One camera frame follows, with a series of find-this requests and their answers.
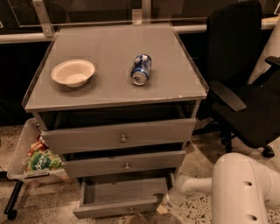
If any grey bottom drawer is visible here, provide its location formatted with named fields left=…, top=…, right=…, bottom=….
left=73, top=169, right=174, bottom=219

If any grey middle drawer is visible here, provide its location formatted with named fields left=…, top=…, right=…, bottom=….
left=63, top=150, right=186, bottom=178

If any grey drawer cabinet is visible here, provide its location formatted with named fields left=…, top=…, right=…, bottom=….
left=22, top=23, right=210, bottom=182

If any grey top drawer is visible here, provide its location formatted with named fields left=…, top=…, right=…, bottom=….
left=42, top=118, right=196, bottom=154

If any crushed blue soda can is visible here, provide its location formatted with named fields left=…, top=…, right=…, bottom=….
left=130, top=54, right=152, bottom=86

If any white paper bowl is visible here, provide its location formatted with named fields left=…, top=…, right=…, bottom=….
left=51, top=59, right=95, bottom=88

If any clear plastic bin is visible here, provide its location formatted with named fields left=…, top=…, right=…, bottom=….
left=7, top=118, right=72, bottom=186

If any metal rail frame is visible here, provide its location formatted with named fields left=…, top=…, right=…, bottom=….
left=0, top=0, right=280, bottom=45

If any grey drawer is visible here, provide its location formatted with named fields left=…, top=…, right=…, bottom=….
left=73, top=169, right=174, bottom=219
left=63, top=150, right=186, bottom=178
left=42, top=118, right=196, bottom=154

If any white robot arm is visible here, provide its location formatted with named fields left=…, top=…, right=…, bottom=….
left=157, top=153, right=280, bottom=224

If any black wheeled stand leg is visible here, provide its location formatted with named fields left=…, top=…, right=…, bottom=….
left=3, top=180, right=24, bottom=221

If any black office chair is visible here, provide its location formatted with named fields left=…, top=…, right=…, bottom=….
left=194, top=0, right=280, bottom=158

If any red snack bag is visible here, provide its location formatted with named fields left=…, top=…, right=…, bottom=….
left=27, top=136, right=48, bottom=157

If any green snack bag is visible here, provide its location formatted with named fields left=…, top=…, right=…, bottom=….
left=22, top=150, right=62, bottom=172

